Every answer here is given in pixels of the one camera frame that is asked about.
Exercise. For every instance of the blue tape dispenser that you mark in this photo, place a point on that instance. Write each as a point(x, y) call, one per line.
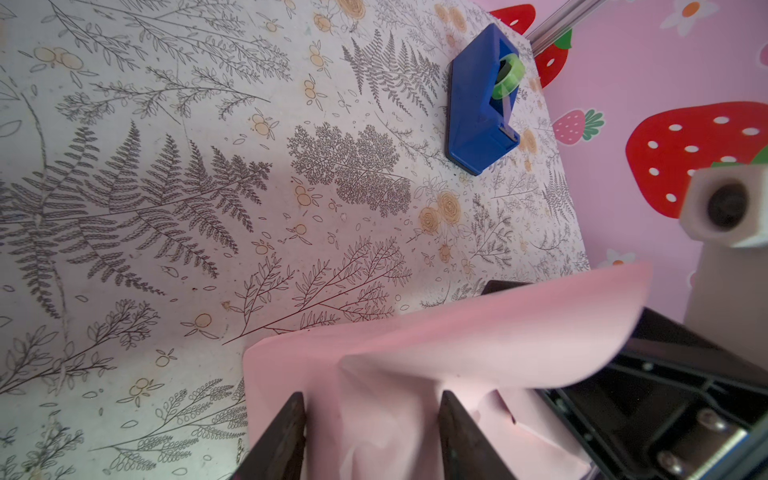
point(484, 80)

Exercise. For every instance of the purple wrapping paper sheet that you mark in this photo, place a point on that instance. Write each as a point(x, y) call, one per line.
point(372, 390)

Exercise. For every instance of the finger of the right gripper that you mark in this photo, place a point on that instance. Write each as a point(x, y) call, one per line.
point(669, 405)

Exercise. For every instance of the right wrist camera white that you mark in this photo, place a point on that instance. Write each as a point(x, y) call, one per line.
point(727, 206)

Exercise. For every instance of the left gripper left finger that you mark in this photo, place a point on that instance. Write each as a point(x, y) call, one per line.
point(279, 452)

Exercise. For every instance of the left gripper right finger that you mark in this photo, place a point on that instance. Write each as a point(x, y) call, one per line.
point(466, 452)

